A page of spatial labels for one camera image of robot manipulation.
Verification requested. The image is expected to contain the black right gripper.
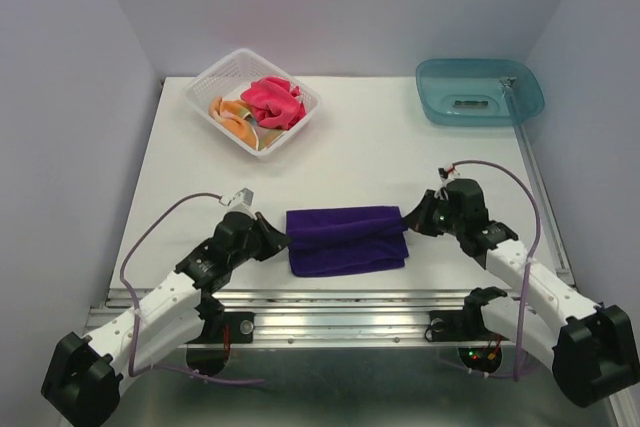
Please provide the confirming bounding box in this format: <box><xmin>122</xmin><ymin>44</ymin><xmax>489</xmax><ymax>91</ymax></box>
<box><xmin>399</xmin><ymin>188</ymin><xmax>464</xmax><ymax>236</ymax></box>

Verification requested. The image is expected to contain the purple towel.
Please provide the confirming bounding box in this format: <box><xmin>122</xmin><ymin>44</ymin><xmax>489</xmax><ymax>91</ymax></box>
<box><xmin>286</xmin><ymin>206</ymin><xmax>409</xmax><ymax>278</ymax></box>

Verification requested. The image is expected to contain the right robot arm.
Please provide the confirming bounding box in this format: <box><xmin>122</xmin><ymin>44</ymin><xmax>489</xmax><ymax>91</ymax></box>
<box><xmin>404</xmin><ymin>179</ymin><xmax>639</xmax><ymax>407</ymax></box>

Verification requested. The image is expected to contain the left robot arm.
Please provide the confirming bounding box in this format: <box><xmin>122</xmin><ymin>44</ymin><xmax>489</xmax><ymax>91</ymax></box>
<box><xmin>41</xmin><ymin>211</ymin><xmax>291</xmax><ymax>426</ymax></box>

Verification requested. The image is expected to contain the orange patterned towel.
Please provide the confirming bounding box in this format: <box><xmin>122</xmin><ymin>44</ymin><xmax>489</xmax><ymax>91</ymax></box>
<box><xmin>208</xmin><ymin>96</ymin><xmax>284</xmax><ymax>151</ymax></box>

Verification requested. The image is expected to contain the white plastic mesh basket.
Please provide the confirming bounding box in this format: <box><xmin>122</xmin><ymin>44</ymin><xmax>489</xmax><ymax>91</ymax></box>
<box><xmin>183</xmin><ymin>48</ymin><xmax>322</xmax><ymax>159</ymax></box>

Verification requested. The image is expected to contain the teal translucent plastic bin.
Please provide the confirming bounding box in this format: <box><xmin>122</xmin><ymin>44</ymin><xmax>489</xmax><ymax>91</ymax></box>
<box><xmin>415</xmin><ymin>59</ymin><xmax>545</xmax><ymax>127</ymax></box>

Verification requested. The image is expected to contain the pink towel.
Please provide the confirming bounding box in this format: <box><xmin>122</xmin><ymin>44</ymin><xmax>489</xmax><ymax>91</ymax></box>
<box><xmin>240</xmin><ymin>76</ymin><xmax>306</xmax><ymax>131</ymax></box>

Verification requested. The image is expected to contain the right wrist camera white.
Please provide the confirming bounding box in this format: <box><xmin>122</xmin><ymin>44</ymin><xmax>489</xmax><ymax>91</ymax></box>
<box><xmin>438</xmin><ymin>164</ymin><xmax>460</xmax><ymax>186</ymax></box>

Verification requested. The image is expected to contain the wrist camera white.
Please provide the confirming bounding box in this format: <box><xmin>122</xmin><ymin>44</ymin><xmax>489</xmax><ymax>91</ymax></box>
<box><xmin>438</xmin><ymin>164</ymin><xmax>460</xmax><ymax>186</ymax></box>
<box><xmin>219</xmin><ymin>188</ymin><xmax>254</xmax><ymax>210</ymax></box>

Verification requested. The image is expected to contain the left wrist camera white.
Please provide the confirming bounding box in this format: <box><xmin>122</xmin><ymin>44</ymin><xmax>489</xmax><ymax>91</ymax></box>
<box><xmin>219</xmin><ymin>188</ymin><xmax>254</xmax><ymax>210</ymax></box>

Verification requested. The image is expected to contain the aluminium mounting rail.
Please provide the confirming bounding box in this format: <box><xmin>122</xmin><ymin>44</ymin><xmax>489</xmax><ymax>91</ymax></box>
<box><xmin>79</xmin><ymin>287</ymin><xmax>616</xmax><ymax>348</ymax></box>

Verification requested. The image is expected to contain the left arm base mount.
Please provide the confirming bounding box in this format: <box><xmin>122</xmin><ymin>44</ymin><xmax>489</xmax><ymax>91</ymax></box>
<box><xmin>189</xmin><ymin>297</ymin><xmax>255</xmax><ymax>345</ymax></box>

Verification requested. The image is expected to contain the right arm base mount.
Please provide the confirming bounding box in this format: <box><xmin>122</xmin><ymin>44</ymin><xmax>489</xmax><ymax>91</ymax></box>
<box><xmin>424</xmin><ymin>287</ymin><xmax>519</xmax><ymax>342</ymax></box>

